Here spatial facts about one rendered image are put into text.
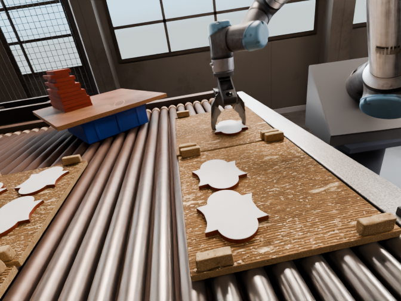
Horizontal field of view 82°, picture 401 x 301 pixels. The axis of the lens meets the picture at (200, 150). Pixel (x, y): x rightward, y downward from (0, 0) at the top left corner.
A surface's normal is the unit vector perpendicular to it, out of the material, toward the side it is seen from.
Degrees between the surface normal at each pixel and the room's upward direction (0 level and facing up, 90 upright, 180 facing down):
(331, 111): 44
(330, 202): 0
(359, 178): 0
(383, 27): 126
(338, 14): 90
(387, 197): 0
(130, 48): 90
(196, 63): 90
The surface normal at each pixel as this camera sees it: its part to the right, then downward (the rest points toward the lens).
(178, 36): 0.07, 0.43
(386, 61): -0.48, 0.84
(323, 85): -0.11, -0.33
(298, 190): -0.14, -0.89
